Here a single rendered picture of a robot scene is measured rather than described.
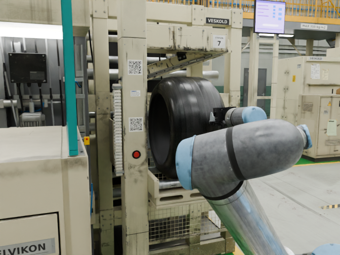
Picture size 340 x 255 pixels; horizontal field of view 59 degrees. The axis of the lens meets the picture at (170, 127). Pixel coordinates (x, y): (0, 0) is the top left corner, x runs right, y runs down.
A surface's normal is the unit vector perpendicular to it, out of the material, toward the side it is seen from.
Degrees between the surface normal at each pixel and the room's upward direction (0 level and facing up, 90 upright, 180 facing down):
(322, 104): 90
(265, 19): 90
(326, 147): 90
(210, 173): 110
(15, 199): 90
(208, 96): 50
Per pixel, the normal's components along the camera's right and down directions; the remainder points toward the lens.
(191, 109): 0.30, -0.33
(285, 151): 0.40, 0.08
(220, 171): -0.29, 0.46
